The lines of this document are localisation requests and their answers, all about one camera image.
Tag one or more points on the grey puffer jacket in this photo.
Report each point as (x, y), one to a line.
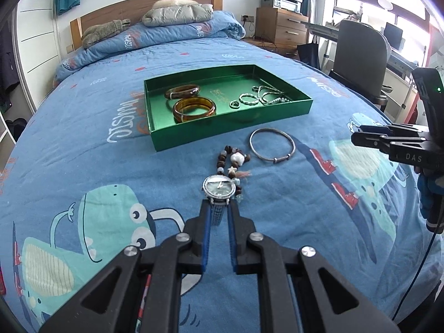
(177, 14)

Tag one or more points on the thin silver bangle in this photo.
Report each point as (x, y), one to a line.
(279, 161)

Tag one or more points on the wooden nightstand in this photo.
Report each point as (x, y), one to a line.
(274, 48)

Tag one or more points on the grey chair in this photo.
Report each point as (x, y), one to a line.
(360, 55)

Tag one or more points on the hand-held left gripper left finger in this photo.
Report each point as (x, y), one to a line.
(207, 236)

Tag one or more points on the white furry pillow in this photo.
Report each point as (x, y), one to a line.
(173, 2)

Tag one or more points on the amber translucent bangle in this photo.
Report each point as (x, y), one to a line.
(194, 117)

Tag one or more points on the computer monitor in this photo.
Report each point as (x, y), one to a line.
(393, 34)

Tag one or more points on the round white lamp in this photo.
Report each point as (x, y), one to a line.
(384, 3)

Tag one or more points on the person's right hand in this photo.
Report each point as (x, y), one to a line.
(432, 197)

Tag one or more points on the folded blue quilt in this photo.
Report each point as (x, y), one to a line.
(156, 38)

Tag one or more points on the dark brown bangle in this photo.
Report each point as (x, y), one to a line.
(180, 93)

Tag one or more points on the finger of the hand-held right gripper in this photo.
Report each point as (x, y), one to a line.
(381, 129)
(367, 140)

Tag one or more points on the wooden dresser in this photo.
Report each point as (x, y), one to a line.
(282, 26)

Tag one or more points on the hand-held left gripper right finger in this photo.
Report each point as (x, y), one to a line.
(231, 239)

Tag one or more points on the black tote bag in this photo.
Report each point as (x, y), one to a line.
(308, 55)

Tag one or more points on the grey desk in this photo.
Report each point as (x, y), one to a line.
(322, 29)

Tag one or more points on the green shallow box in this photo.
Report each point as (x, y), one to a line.
(208, 83)

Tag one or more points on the white wardrobe door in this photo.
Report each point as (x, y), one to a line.
(34, 31)

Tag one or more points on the white printer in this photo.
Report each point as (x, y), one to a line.
(281, 0)

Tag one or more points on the silver wristwatch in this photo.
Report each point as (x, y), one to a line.
(219, 186)

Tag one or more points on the wooden headboard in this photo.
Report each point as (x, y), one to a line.
(114, 12)

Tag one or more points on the wall socket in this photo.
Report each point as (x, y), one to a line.
(247, 18)

